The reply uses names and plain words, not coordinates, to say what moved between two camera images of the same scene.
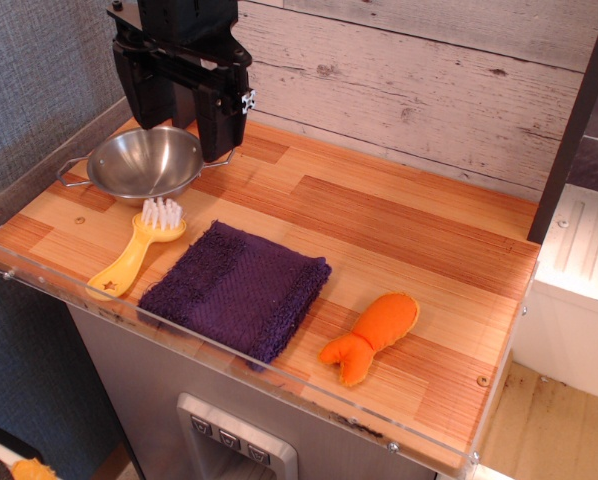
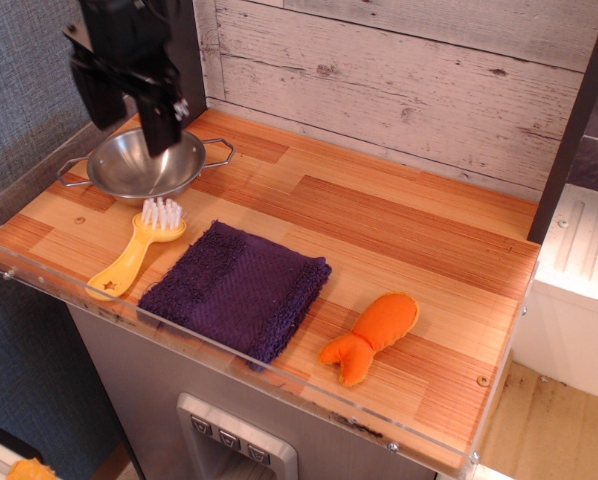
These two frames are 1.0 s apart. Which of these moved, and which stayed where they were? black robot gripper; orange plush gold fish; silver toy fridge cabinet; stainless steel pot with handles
Moved: black robot gripper
Stayed: orange plush gold fish; stainless steel pot with handles; silver toy fridge cabinet
